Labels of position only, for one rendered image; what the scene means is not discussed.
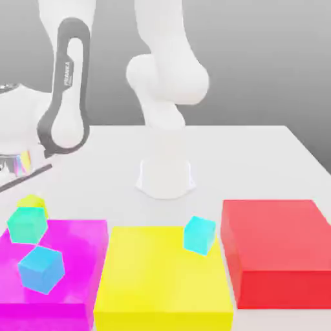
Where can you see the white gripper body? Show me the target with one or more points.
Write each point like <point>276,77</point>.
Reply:
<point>28,175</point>

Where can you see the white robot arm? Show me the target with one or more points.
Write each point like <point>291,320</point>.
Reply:
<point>165,82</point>

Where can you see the small yellow cube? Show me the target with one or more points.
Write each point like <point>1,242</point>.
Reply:
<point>31,201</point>

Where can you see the small green cube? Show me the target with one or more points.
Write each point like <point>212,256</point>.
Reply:
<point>25,225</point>

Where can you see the small blue cube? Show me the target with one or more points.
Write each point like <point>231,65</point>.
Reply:
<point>41,269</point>

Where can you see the small cyan cube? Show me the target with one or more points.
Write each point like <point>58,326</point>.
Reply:
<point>199,235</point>

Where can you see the large magenta box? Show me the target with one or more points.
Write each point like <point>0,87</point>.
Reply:
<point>75,258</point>

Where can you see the large yellow box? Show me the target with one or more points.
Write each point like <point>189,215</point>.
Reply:
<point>160,279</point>

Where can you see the large red box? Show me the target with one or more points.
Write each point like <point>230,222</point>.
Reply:
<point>279,238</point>

